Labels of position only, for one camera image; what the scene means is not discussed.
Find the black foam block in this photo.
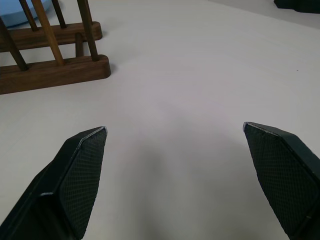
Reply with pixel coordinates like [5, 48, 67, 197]
[273, 0, 320, 13]

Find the light blue plate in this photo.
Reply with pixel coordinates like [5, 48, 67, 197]
[0, 0, 55, 28]

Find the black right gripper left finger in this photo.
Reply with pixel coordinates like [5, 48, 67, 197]
[0, 126, 109, 240]

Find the brown wooden dish rack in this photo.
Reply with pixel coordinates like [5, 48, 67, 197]
[0, 0, 112, 95]

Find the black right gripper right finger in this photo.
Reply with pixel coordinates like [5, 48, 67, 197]
[241, 121, 320, 240]

